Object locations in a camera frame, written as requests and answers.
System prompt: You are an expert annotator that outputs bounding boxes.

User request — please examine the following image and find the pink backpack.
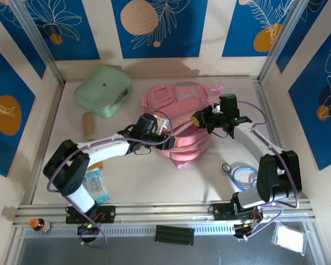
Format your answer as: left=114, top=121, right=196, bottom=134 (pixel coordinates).
left=140, top=81, right=226, bottom=171

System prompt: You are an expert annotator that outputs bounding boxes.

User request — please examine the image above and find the tan pencil case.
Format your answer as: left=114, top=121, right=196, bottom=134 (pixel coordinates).
left=82, top=112, right=99, bottom=141

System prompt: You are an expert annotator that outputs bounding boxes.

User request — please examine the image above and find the blue tissue pack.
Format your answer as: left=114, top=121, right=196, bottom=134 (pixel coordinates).
left=82, top=168, right=111, bottom=201

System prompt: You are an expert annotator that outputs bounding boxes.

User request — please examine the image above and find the mint green zip case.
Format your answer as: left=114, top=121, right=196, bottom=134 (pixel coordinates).
left=74, top=65, right=133, bottom=118

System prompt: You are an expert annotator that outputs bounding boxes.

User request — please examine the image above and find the blue stethoscope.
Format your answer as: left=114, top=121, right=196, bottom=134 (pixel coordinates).
left=221, top=162, right=259, bottom=191

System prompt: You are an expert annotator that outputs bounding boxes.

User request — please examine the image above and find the black slotted plate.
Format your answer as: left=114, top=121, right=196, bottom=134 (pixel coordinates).
left=154, top=225, right=195, bottom=246

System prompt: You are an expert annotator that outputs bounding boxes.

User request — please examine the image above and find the clear plastic bag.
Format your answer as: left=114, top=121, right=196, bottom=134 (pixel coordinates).
left=272, top=222, right=306, bottom=253

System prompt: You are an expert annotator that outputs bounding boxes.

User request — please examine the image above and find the orange capped small bottle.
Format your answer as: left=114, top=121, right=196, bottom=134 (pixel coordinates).
left=29, top=218, right=52, bottom=232

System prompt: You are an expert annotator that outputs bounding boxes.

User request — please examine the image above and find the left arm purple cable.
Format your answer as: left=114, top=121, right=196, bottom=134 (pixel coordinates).
left=46, top=110, right=172, bottom=249

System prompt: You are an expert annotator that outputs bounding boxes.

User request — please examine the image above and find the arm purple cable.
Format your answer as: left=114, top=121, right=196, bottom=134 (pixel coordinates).
left=46, top=110, right=172, bottom=249
left=236, top=100, right=300, bottom=241

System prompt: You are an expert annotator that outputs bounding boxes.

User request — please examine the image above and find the aluminium mounting rail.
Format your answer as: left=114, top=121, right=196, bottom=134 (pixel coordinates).
left=12, top=200, right=317, bottom=229

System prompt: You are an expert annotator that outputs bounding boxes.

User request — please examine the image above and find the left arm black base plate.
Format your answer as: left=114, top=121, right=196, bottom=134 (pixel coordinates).
left=65, top=204, right=116, bottom=224

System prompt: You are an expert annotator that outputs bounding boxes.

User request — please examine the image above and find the white slotted cable channel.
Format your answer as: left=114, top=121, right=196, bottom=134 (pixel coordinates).
left=24, top=226, right=235, bottom=238

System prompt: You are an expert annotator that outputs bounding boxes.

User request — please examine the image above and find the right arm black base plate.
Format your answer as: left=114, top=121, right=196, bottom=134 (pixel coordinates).
left=209, top=203, right=264, bottom=221

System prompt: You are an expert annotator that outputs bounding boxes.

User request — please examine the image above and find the aluminium frame post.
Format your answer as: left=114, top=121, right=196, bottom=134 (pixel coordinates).
left=9, top=0, right=66, bottom=86
left=258, top=0, right=307, bottom=85

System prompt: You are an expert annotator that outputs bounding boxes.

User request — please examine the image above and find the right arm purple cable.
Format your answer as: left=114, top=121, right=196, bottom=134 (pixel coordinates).
left=236, top=100, right=300, bottom=241

